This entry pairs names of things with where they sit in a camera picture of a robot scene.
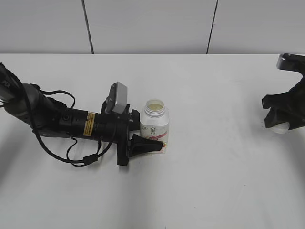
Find white yogurt drink bottle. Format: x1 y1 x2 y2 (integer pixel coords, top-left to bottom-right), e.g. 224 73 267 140
140 99 170 154

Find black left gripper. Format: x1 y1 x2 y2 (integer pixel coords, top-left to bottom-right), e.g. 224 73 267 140
95 104 163 166

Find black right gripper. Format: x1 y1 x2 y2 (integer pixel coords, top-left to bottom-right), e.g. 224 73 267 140
262 53 305 130

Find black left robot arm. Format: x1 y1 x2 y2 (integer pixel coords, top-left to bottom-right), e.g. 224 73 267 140
0 64 163 167

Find white round bottle cap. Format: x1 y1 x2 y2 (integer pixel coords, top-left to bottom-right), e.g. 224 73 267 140
271 122 290 134

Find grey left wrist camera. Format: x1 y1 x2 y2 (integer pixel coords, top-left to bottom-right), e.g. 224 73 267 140
105 82 128 114

